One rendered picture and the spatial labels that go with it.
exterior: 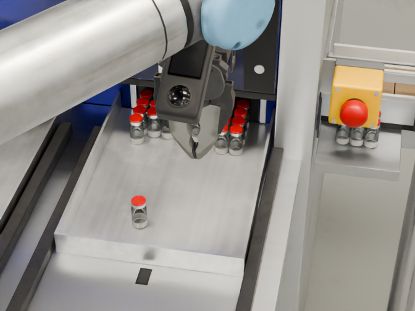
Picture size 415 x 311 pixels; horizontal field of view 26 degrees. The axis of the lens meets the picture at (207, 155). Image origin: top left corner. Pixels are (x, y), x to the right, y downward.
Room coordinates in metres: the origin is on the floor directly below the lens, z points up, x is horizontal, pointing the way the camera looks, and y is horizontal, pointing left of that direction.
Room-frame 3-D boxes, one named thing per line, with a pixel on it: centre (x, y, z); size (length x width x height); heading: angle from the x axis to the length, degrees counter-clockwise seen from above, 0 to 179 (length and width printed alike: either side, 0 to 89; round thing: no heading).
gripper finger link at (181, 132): (0.85, 0.03, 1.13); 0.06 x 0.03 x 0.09; 169
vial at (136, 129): (1.12, 0.11, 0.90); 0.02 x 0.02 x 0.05
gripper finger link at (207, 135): (0.84, 0.00, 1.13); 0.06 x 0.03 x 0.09; 169
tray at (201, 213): (1.02, 0.05, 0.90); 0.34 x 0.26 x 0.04; 170
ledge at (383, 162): (1.12, -0.24, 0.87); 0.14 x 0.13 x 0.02; 169
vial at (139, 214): (0.93, 0.10, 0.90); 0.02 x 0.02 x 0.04
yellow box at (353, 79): (1.09, -0.22, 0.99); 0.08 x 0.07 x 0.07; 169
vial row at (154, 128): (1.12, 0.03, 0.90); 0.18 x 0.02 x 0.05; 80
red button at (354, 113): (1.04, -0.21, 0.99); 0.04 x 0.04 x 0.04; 79
